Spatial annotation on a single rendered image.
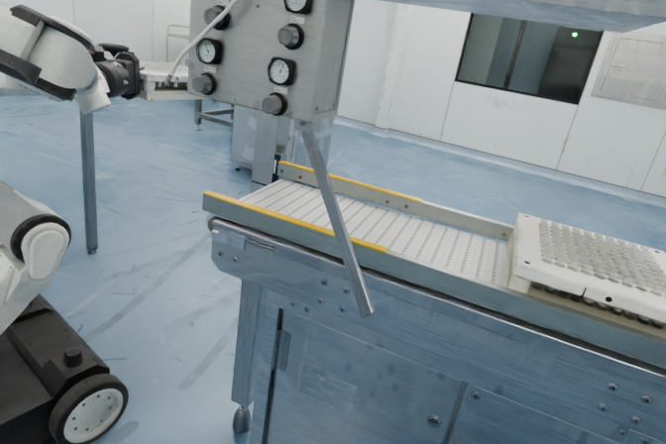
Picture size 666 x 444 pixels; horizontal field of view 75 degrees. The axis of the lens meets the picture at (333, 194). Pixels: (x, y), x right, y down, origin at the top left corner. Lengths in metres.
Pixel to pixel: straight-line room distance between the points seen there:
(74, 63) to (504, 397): 0.92
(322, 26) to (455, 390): 0.62
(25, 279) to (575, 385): 1.27
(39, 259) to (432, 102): 4.99
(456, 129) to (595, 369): 5.10
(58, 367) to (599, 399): 1.30
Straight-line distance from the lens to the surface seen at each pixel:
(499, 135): 5.64
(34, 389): 1.53
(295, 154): 3.30
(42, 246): 1.38
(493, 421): 0.87
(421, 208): 0.93
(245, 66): 0.68
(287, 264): 0.76
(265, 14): 0.66
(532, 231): 0.82
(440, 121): 5.76
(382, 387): 0.88
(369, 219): 0.88
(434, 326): 0.72
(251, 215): 0.76
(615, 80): 5.53
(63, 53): 0.90
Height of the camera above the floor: 1.20
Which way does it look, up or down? 20 degrees down
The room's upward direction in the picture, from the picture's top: 9 degrees clockwise
